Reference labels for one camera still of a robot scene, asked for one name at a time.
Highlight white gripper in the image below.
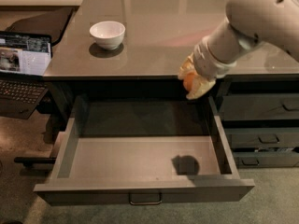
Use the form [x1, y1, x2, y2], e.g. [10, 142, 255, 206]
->
[178, 36, 236, 100]

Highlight dark drawer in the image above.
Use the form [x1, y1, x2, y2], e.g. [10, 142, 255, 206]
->
[225, 128, 299, 148]
[234, 152, 299, 168]
[219, 93, 299, 121]

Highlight open grey top drawer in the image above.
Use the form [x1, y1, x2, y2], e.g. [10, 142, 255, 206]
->
[35, 96, 255, 205]

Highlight dark middle right drawer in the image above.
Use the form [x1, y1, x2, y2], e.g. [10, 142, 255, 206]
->
[225, 128, 299, 148]

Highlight dark lower right drawer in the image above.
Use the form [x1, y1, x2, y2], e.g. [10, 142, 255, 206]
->
[234, 152, 299, 168]

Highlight open black laptop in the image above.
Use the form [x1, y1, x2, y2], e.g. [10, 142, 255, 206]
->
[0, 31, 52, 119]

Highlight white ceramic bowl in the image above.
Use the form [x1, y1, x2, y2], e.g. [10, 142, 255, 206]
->
[90, 21, 126, 50]

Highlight orange round fruit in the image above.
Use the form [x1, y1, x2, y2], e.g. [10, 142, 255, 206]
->
[183, 73, 195, 91]

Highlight black chair base leg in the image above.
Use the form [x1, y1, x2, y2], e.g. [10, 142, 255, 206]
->
[14, 157, 56, 166]

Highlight metal drawer handle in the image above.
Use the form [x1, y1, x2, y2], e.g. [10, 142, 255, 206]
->
[128, 193, 163, 206]

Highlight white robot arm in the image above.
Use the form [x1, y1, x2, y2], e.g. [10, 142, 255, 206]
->
[178, 0, 299, 100]

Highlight dark upper right drawer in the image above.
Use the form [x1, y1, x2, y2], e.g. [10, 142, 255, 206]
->
[219, 93, 299, 121]

